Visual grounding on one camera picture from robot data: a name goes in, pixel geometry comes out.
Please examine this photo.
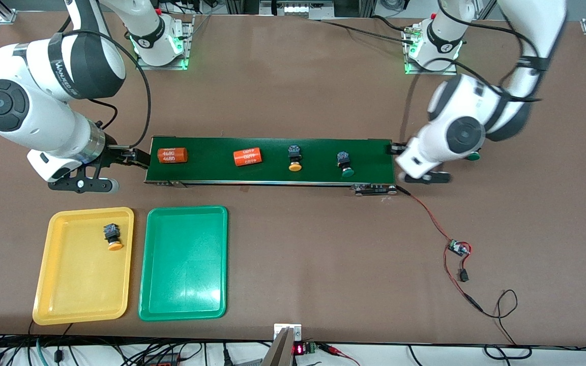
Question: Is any red test lead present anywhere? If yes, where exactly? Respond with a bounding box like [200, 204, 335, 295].
[317, 343, 361, 366]

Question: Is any grey metal camera mast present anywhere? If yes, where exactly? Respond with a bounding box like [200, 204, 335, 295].
[260, 323, 303, 366]

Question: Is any yellow push button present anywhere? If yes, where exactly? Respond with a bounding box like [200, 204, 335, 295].
[287, 145, 303, 172]
[103, 223, 124, 251]

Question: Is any green plastic tray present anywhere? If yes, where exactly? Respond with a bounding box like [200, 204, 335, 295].
[138, 205, 228, 322]

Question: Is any thin black cable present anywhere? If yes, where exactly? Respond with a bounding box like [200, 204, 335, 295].
[479, 289, 533, 359]

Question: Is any black base power cable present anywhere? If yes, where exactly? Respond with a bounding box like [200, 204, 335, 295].
[318, 15, 416, 44]

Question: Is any small black circuit board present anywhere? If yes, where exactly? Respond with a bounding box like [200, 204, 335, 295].
[448, 239, 472, 258]

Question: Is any yellow plastic tray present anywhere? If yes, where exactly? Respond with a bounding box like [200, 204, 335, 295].
[32, 206, 135, 326]

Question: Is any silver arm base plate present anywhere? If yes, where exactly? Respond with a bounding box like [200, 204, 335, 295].
[404, 25, 459, 76]
[135, 15, 194, 71]

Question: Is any grey lit control box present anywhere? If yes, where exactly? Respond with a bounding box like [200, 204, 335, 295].
[259, 0, 335, 20]

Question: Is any green conveyor belt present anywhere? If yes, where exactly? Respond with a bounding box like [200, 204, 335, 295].
[144, 136, 398, 197]

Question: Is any red and black wire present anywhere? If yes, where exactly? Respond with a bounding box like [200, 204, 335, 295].
[396, 186, 484, 313]

